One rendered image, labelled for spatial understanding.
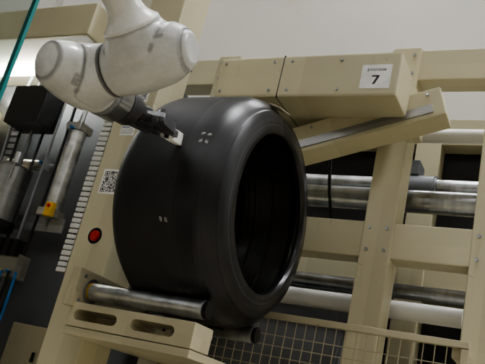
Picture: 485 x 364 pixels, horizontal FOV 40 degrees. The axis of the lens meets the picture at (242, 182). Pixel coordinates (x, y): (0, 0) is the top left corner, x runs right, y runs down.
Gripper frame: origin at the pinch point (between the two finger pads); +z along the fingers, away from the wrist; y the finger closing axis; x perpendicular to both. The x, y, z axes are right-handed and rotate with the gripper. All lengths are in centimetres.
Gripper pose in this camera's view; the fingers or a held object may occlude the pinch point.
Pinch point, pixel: (172, 134)
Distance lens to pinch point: 151.8
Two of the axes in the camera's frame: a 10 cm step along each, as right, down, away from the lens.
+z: 4.4, 2.6, 8.6
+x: -1.6, 9.6, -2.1
